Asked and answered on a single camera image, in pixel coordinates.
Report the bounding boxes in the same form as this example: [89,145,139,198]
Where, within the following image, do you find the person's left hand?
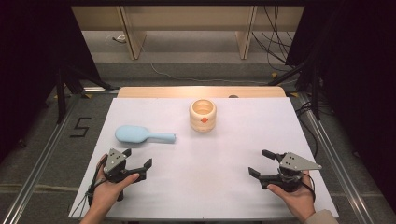
[90,154,140,216]

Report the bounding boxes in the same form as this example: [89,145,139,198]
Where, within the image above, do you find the black metal stand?
[55,63,120,125]
[267,59,322,121]

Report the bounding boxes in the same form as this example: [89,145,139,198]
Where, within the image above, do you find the beige wooden bench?
[70,5,305,61]

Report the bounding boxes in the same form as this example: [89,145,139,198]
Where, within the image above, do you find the left hand-held gripper cable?
[69,160,107,218]

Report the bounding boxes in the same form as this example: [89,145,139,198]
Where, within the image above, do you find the right hand-held gripper cable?
[299,172,317,203]

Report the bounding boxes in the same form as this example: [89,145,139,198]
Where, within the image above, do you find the dark curtain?
[0,0,102,162]
[284,0,396,216]

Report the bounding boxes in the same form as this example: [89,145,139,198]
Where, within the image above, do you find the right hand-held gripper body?
[260,151,323,193]

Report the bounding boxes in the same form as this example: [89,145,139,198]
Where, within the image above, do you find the hand-held gripper cable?
[299,172,317,203]
[69,160,107,218]

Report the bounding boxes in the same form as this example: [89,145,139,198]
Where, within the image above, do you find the wooden table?
[117,86,288,99]

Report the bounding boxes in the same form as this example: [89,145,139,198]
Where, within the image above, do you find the aluminium floor rail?
[1,90,84,224]
[297,92,376,224]

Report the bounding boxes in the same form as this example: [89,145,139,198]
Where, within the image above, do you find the hanging black cables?
[251,5,297,73]

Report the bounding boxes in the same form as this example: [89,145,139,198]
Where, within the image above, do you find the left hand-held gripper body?
[102,147,140,202]

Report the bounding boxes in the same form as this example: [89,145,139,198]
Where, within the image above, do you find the person's right hand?
[266,170,317,220]

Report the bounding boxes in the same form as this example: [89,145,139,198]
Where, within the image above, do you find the light blue hairbrush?
[114,125,177,145]

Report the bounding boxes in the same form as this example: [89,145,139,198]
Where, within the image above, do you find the black floor cable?
[294,101,319,159]

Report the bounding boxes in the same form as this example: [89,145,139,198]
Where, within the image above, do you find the cream ribbed cup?
[189,98,218,133]

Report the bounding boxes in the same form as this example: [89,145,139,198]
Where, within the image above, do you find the white board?
[68,97,340,220]

